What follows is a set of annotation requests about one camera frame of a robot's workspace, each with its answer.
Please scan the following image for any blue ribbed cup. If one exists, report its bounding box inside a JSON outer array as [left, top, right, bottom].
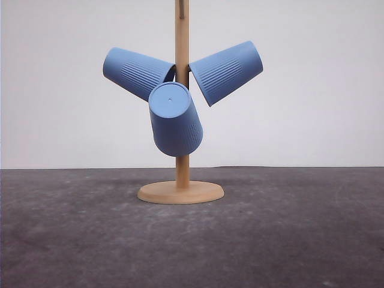
[[188, 41, 264, 106], [103, 47, 176, 101], [148, 82, 203, 157]]

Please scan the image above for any wooden cup tree stand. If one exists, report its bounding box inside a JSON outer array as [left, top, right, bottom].
[[137, 0, 224, 205]]

